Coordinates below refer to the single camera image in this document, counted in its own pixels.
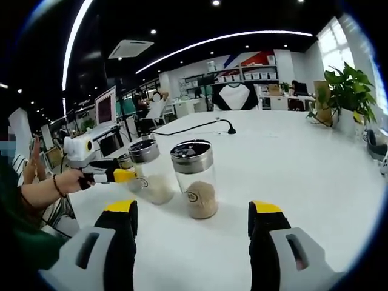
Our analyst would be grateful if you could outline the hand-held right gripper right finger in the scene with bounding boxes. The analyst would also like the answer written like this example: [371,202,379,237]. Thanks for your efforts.
[247,199,346,291]

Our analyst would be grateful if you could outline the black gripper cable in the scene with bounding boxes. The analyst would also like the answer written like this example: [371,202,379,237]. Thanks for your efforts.
[59,151,70,176]

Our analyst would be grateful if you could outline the tall seasoning bottle white grains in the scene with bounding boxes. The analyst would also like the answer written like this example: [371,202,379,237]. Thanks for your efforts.
[127,139,176,206]

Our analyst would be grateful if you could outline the window with white blinds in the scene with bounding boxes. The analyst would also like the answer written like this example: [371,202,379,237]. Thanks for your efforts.
[316,16,356,75]

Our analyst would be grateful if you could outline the grey storage shelf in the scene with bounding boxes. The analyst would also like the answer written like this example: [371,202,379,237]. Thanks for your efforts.
[178,56,279,85]

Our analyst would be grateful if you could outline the dark beaded bracelet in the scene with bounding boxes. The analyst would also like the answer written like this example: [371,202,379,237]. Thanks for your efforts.
[51,173,68,199]

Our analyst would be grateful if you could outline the person's left hand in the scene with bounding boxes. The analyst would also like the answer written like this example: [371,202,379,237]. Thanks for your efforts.
[56,168,83,195]

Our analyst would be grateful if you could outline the white cabinet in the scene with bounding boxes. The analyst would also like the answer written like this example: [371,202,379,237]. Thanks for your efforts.
[172,98,213,119]

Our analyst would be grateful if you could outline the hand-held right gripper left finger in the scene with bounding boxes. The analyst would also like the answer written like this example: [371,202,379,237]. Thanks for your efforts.
[39,199,139,291]

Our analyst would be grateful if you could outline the tall seasoning bottle brown powder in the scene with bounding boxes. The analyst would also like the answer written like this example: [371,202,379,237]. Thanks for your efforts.
[170,139,219,220]

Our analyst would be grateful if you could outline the row of white storage bins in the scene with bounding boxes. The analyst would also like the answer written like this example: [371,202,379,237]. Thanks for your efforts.
[218,72,278,82]

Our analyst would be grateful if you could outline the curved ceiling light strip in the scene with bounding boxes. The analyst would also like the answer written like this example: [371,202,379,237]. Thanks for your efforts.
[135,29,314,75]
[62,0,93,92]

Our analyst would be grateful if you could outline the black gooseneck cable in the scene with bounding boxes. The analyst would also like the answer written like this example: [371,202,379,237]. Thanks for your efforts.
[150,117,238,136]

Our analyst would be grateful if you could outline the green potted plant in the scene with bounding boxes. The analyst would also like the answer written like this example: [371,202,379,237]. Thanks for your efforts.
[305,61,379,139]

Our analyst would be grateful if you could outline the white laptop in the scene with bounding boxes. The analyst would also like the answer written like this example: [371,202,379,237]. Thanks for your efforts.
[90,85,122,137]

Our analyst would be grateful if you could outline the small seasoning bottle white powder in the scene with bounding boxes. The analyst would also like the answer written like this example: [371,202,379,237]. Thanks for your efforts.
[116,153,136,171]

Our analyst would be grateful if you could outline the ceiling air conditioner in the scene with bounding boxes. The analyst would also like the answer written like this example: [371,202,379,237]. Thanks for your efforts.
[107,38,156,60]

